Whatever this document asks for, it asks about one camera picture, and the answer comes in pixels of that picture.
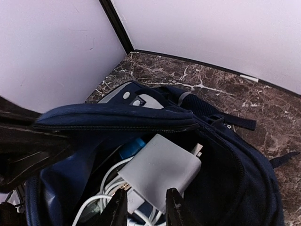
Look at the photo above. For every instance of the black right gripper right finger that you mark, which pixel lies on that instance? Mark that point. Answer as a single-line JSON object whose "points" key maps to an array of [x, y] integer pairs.
{"points": [[177, 213]]}

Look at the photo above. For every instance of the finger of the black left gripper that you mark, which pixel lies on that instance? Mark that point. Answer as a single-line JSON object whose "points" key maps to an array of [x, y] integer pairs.
{"points": [[25, 151], [14, 115]]}

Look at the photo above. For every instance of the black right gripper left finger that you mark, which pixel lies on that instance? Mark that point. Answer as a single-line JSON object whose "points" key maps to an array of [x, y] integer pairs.
{"points": [[115, 213]]}

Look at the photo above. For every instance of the white charger with cable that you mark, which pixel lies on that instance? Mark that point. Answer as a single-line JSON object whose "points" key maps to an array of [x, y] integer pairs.
{"points": [[146, 177]]}

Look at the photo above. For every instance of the navy blue student backpack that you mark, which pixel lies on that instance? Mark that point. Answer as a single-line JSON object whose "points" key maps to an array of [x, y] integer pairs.
{"points": [[236, 184]]}

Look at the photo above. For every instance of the black marker blue cap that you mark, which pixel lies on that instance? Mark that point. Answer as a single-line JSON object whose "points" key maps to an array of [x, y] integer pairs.
{"points": [[108, 158]]}

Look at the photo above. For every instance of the black frame post left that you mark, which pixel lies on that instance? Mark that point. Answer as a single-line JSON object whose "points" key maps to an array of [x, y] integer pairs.
{"points": [[117, 25]]}

